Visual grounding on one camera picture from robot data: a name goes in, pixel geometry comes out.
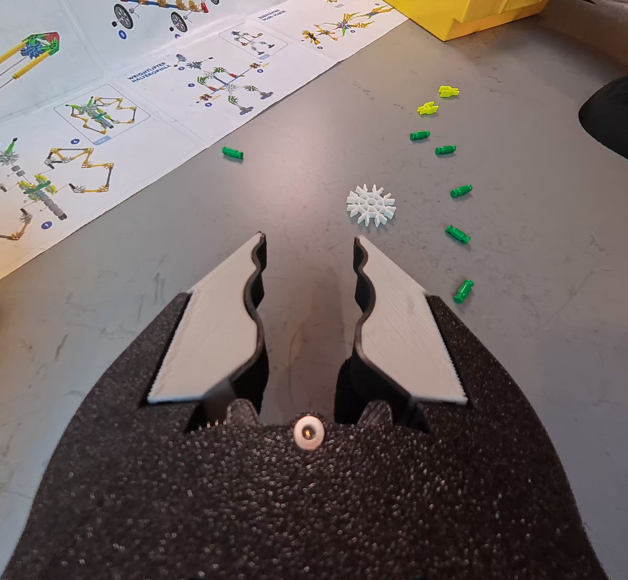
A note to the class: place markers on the grey desk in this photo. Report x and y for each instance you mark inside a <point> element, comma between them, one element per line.
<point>294,187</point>

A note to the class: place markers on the small green rod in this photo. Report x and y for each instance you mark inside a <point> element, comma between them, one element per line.
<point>463,291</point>
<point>458,234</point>
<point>419,135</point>
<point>445,150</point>
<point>461,190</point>
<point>232,153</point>

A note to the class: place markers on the folded paper instruction sheet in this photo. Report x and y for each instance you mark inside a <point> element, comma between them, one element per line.
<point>274,10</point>

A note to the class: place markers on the yellow-green clip connector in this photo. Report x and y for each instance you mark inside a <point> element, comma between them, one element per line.
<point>428,108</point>
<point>449,91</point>

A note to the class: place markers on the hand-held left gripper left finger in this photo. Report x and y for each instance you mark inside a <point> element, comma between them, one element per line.
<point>211,344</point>

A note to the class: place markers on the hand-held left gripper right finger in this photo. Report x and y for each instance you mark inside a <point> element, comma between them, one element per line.
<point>407,349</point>

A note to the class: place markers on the white snowflake connector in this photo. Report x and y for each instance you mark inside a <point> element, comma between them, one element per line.
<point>365,205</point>

